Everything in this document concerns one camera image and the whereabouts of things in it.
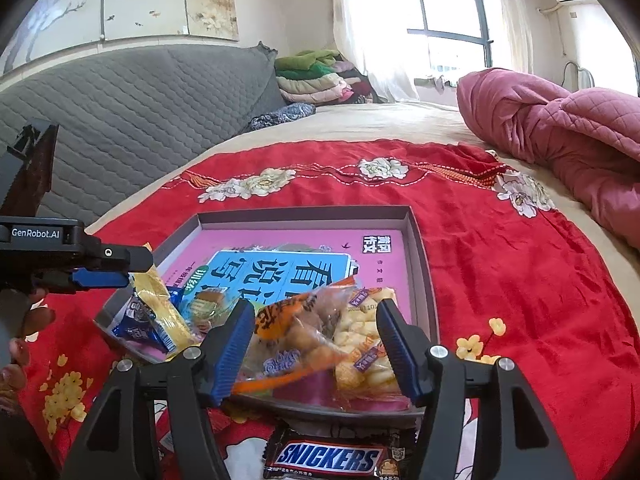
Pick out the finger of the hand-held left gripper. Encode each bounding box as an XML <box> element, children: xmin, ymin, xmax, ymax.
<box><xmin>72</xmin><ymin>241</ymin><xmax>155</xmax><ymax>292</ymax></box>

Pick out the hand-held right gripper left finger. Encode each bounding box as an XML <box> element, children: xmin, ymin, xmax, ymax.
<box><xmin>60</xmin><ymin>299</ymin><xmax>257</xmax><ymax>480</ymax></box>

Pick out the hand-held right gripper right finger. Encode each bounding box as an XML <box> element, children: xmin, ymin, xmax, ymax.
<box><xmin>376</xmin><ymin>298</ymin><xmax>576</xmax><ymax>480</ymax></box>

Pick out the yellow puffed snack packet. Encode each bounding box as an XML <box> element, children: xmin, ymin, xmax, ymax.
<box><xmin>331</xmin><ymin>285</ymin><xmax>407</xmax><ymax>402</ymax></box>

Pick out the orange clear pastry packet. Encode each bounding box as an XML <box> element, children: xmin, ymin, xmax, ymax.
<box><xmin>234</xmin><ymin>275</ymin><xmax>362</xmax><ymax>397</ymax></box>

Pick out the blue cookie packet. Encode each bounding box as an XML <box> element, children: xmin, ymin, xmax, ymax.
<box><xmin>111</xmin><ymin>294</ymin><xmax>176</xmax><ymax>357</ymax></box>

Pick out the shallow grey cardboard box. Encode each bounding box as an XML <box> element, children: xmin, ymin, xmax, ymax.
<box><xmin>95</xmin><ymin>205</ymin><xmax>441</xmax><ymax>422</ymax></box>

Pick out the brown chocolate bar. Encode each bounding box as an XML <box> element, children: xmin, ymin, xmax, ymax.
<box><xmin>262</xmin><ymin>422</ymin><xmax>418</xmax><ymax>480</ymax></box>

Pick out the person's left hand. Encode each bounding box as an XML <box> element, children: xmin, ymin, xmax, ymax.
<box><xmin>0</xmin><ymin>305</ymin><xmax>57</xmax><ymax>411</ymax></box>

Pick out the small brown cake packet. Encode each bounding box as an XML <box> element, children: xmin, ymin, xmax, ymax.
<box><xmin>192</xmin><ymin>293</ymin><xmax>224</xmax><ymax>323</ymax></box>

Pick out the pink picture book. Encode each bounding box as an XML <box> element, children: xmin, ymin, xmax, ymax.
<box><xmin>165</xmin><ymin>220</ymin><xmax>417</xmax><ymax>331</ymax></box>

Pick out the red floral cloth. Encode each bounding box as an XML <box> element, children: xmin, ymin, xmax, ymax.
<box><xmin>20</xmin><ymin>139</ymin><xmax>640</xmax><ymax>480</ymax></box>

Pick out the grey quilted headboard cover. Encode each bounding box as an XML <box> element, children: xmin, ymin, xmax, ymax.
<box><xmin>0</xmin><ymin>42</ymin><xmax>288</xmax><ymax>233</ymax></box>

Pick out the dark patterned cloth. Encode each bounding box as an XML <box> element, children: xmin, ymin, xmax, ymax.
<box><xmin>248</xmin><ymin>103</ymin><xmax>317</xmax><ymax>134</ymax></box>

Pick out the beige bed sheet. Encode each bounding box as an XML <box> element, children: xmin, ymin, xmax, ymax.
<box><xmin>85</xmin><ymin>100</ymin><xmax>640</xmax><ymax>281</ymax></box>

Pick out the stack of folded clothes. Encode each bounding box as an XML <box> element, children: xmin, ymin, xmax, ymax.
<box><xmin>274</xmin><ymin>49</ymin><xmax>374</xmax><ymax>106</ymax></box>

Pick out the pink quilted blanket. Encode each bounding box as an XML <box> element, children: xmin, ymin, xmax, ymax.
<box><xmin>456</xmin><ymin>67</ymin><xmax>640</xmax><ymax>252</ymax></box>

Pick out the white sheer curtain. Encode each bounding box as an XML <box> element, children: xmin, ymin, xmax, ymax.
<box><xmin>330</xmin><ymin>0</ymin><xmax>421</xmax><ymax>104</ymax></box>
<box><xmin>482</xmin><ymin>0</ymin><xmax>534</xmax><ymax>77</ymax></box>

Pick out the white metal chair back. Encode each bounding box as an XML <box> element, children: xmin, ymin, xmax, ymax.
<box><xmin>564</xmin><ymin>60</ymin><xmax>597</xmax><ymax>94</ymax></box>

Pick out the dark framed window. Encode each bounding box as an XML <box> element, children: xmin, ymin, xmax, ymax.
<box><xmin>390</xmin><ymin>0</ymin><xmax>494</xmax><ymax>80</ymax></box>

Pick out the floral wall painting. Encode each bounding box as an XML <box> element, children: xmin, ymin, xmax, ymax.
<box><xmin>0</xmin><ymin>0</ymin><xmax>237</xmax><ymax>75</ymax></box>

